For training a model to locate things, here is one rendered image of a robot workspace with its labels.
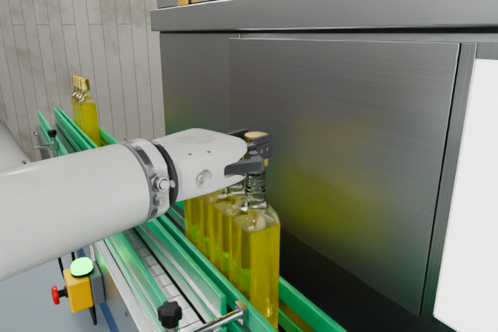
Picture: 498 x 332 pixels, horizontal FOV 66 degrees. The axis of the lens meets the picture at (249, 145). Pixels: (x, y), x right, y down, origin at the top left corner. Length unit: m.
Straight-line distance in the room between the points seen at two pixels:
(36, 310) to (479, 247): 1.13
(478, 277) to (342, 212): 0.20
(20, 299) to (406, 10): 1.25
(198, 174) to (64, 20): 3.50
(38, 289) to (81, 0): 2.76
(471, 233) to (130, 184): 0.36
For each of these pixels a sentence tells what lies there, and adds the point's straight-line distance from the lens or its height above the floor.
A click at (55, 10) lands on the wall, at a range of 3.91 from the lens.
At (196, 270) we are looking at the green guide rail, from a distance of 0.65.
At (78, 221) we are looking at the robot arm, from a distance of 0.34.
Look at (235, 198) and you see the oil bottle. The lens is 0.58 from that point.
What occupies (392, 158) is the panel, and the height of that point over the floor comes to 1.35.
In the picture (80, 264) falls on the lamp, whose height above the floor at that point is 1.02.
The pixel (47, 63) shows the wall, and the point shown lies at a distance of 4.03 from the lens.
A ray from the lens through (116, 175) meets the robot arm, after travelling 0.35.
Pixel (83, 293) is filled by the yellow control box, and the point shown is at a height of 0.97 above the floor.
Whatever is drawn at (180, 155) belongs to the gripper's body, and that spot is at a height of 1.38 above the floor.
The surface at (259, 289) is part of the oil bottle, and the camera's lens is 0.59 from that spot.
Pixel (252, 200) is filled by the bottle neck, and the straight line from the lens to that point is 0.54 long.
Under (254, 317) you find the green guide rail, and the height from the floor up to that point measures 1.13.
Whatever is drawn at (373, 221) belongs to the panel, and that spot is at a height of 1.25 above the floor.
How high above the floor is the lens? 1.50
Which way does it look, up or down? 16 degrees down
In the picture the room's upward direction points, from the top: straight up
